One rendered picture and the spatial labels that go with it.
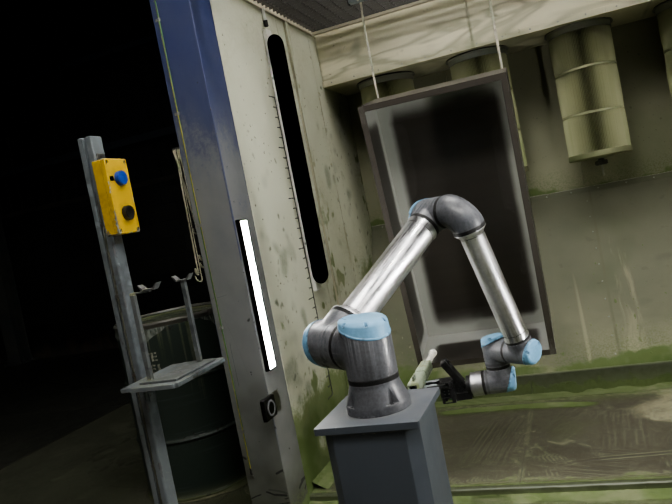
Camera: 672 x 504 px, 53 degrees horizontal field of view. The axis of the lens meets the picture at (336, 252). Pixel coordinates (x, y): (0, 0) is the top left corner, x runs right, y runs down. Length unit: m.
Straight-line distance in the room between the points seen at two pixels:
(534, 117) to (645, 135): 0.63
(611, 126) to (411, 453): 2.48
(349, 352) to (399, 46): 2.44
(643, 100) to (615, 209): 0.64
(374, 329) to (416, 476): 0.41
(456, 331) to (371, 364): 1.52
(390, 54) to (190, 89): 1.55
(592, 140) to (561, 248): 0.66
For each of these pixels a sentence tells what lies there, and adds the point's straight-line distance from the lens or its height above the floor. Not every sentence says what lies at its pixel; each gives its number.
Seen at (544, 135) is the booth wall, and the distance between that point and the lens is 4.29.
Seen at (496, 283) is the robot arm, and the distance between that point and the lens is 2.35.
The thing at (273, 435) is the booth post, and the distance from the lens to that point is 2.86.
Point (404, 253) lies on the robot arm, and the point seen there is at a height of 1.05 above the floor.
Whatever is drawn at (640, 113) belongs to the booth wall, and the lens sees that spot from 4.32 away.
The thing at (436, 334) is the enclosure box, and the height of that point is 0.54.
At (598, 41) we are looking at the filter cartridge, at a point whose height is 1.86.
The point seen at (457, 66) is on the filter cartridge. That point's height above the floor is 1.92.
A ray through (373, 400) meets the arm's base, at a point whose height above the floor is 0.69.
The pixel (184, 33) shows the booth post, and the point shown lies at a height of 2.04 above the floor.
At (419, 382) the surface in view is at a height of 0.55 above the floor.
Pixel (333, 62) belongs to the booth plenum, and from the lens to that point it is 4.13.
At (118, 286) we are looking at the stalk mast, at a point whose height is 1.12.
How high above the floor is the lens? 1.21
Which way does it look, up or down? 3 degrees down
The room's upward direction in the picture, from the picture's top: 11 degrees counter-clockwise
